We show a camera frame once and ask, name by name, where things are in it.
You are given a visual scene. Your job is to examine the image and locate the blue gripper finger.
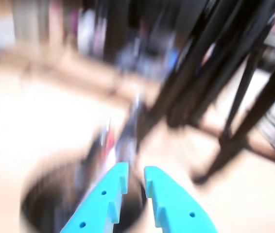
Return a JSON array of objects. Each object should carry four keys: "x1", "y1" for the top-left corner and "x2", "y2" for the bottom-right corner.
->
[
  {"x1": 59, "y1": 162, "x2": 130, "y2": 233},
  {"x1": 144, "y1": 166, "x2": 220, "y2": 233}
]

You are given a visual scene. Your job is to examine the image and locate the red gel pen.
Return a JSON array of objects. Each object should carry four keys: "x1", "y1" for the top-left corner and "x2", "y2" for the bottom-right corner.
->
[{"x1": 101, "y1": 121, "x2": 117, "y2": 170}]

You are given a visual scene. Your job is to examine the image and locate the grey grip clear pen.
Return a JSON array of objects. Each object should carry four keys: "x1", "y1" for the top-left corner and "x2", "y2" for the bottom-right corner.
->
[{"x1": 117, "y1": 97, "x2": 143, "y2": 168}]

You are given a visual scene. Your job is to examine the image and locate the black mesh pen holder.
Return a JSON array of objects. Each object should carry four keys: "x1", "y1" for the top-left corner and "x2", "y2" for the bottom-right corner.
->
[{"x1": 20, "y1": 150, "x2": 150, "y2": 233}]

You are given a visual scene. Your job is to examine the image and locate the black tripod stand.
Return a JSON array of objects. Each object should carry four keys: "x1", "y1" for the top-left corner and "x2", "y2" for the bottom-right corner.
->
[{"x1": 149, "y1": 0, "x2": 275, "y2": 185}]

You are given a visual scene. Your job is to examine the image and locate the shelf with assorted items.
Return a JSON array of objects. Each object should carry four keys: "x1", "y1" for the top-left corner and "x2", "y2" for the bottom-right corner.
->
[{"x1": 0, "y1": 0, "x2": 177, "y2": 81}]

